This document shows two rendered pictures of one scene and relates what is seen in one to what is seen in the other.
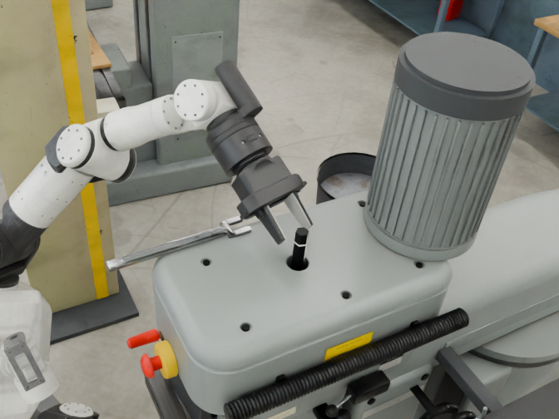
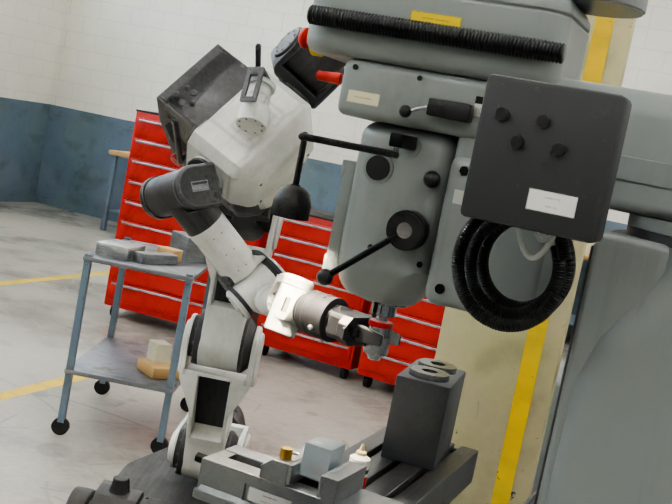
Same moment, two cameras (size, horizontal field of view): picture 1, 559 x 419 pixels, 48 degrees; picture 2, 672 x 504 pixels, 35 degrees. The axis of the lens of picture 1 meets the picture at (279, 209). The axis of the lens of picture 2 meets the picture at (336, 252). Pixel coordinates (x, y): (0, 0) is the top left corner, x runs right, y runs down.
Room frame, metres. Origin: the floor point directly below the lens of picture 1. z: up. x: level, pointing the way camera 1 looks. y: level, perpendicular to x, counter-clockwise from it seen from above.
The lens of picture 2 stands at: (-0.55, -1.56, 1.61)
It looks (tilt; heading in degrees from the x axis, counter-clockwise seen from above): 7 degrees down; 53
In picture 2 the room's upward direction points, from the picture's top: 11 degrees clockwise
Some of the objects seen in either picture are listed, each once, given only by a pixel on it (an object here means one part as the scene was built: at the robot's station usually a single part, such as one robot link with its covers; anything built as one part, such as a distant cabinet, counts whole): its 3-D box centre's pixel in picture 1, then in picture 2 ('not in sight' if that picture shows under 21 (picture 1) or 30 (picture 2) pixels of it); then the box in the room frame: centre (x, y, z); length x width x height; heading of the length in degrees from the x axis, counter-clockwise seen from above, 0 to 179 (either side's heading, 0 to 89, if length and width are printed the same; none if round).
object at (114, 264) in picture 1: (180, 244); not in sight; (0.75, 0.16, 1.89); 0.24 x 0.04 x 0.01; 124
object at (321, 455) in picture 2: not in sight; (322, 459); (0.59, -0.13, 1.04); 0.06 x 0.05 x 0.06; 29
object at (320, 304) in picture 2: not in sight; (341, 324); (0.72, 0.05, 1.24); 0.13 x 0.12 x 0.10; 14
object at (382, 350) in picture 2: not in sight; (377, 339); (0.74, -0.04, 1.23); 0.05 x 0.05 x 0.05
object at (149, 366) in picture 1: (151, 364); (308, 38); (0.60, 0.18, 1.76); 0.04 x 0.03 x 0.04; 32
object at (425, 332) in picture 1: (354, 360); (432, 33); (0.63, -0.15, 1.79); 0.45 x 0.04 x 0.04; 122
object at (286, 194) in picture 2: not in sight; (292, 200); (0.58, 0.09, 1.46); 0.07 x 0.07 x 0.06
